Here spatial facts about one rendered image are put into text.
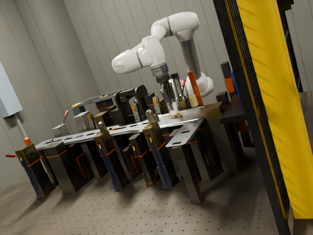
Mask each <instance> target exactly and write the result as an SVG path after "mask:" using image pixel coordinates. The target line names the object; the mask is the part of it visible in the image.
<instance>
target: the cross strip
mask: <svg viewBox="0 0 313 235"><path fill-rule="evenodd" d="M195 121H197V122H196V123H191V124H190V122H195ZM203 122H204V121H203V119H199V120H194V121H189V122H186V123H185V124H184V125H183V126H182V127H181V128H180V130H179V131H178V132H177V133H176V134H175V136H174V137H173V138H172V139H171V140H170V142H169V143H168V144H167V145H166V147H167V148H168V147H170V146H177V145H184V144H187V145H188V143H189V142H190V140H191V139H192V138H193V136H194V135H195V134H196V132H197V131H198V129H199V128H200V126H201V125H202V124H203ZM184 131H190V132H187V133H182V132H184ZM176 142H181V143H180V144H175V145H173V143H176Z"/></svg>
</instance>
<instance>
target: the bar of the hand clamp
mask: <svg viewBox="0 0 313 235"><path fill-rule="evenodd" d="M170 77H171V79H172V80H173V84H174V87H175V91H176V95H177V99H178V102H180V100H179V98H180V96H179V95H181V97H182V101H183V102H184V100H183V96H184V94H183V91H182V87H181V83H180V80H179V76H178V73H174V74H171V76H170Z"/></svg>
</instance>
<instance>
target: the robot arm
mask: <svg viewBox="0 0 313 235"><path fill-rule="evenodd" d="M198 27H199V20H198V17H197V14H196V13H194V12H182V13H177V14H173V15H171V16H168V17H165V18H163V19H160V20H157V21H156V22H154V24H153V25H152V27H151V35H150V36H147V37H145V38H143V39H142V42H141V43H140V44H139V45H137V46H136V47H134V48H133V49H129V50H126V51H125V52H123V53H121V54H120V55H118V56H116V57H115V58H114V59H113V60H112V67H113V70H114V71H115V72H116V73H117V74H127V73H131V72H134V71H137V70H139V69H141V68H143V67H147V66H150V69H151V71H152V74H153V76H156V81H157V83H159V84H160V86H161V90H159V91H160V92H161V94H162V96H163V98H164V101H165V103H166V105H168V110H169V113H171V114H172V116H174V115H177V114H178V113H179V112H178V111H180V109H179V106H178V103H177V102H176V97H177V95H176V91H175V87H174V84H173V80H172V79H170V76H169V73H168V71H169V69H168V66H167V63H166V60H165V54H164V50H163V47H162V45H161V43H160V41H161V40H162V39H163V38H165V37H170V36H174V35H175V37H176V38H177V39H178V40H179V42H180V46H181V49H182V53H183V56H184V61H185V65H186V68H187V72H191V71H193V73H194V76H195V79H196V82H197V86H198V89H199V92H200V95H201V98H203V97H206V96H208V95H209V94H211V93H212V92H213V91H214V86H213V81H212V80H211V78H209V77H206V76H205V74H204V73H202V72H201V70H200V66H199V62H198V57H197V51H196V47H195V43H194V39H193V36H194V32H195V30H197V29H198ZM193 95H194V92H193V89H192V85H191V82H190V79H189V76H188V77H187V81H186V82H185V86H184V96H186V97H190V96H193Z"/></svg>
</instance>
